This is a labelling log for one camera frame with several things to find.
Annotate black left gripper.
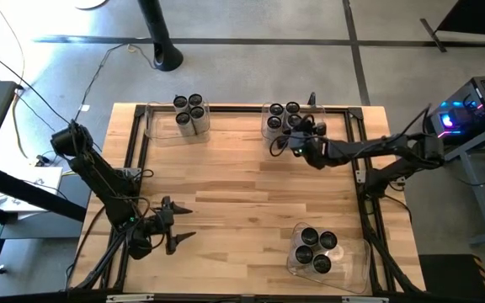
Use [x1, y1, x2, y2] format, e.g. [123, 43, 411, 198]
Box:
[143, 195, 197, 256]

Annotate Celsius can teal palm print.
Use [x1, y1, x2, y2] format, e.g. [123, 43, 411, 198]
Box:
[264, 115, 284, 141]

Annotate clear plastic bin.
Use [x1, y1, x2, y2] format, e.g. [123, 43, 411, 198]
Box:
[260, 102, 327, 142]
[144, 100, 211, 147]
[286, 221, 372, 295]

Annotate Celsius Arctic Vibe can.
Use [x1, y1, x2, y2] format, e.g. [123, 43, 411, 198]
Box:
[309, 253, 333, 277]
[295, 226, 321, 249]
[290, 244, 315, 270]

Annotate Celsius Tropical Vibe can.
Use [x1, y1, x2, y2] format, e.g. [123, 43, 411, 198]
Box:
[189, 104, 211, 136]
[173, 94, 189, 114]
[318, 230, 339, 253]

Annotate Celsius Peach Vibe can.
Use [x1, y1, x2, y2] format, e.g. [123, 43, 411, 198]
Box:
[174, 110, 197, 138]

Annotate white table edge label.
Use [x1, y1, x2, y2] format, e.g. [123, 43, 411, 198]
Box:
[106, 293, 155, 303]
[342, 296, 390, 303]

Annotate white box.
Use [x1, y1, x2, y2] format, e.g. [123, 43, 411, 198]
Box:
[0, 166, 65, 214]

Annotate grey metal stand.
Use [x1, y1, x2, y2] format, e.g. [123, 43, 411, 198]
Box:
[435, 117, 485, 247]

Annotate black tower fan stand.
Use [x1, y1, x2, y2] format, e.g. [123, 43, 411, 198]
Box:
[136, 0, 184, 72]

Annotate black box hazard stripes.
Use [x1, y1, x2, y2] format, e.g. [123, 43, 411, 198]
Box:
[418, 253, 485, 303]

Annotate black folding stand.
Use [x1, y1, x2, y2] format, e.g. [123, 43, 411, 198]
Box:
[418, 0, 485, 54]

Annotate black metal table frame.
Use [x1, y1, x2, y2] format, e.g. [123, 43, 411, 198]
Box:
[67, 103, 424, 295]

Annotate black floor cable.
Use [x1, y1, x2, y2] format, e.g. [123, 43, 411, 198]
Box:
[66, 41, 157, 142]

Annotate yellow floor cable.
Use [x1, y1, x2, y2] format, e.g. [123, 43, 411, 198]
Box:
[0, 0, 27, 159]

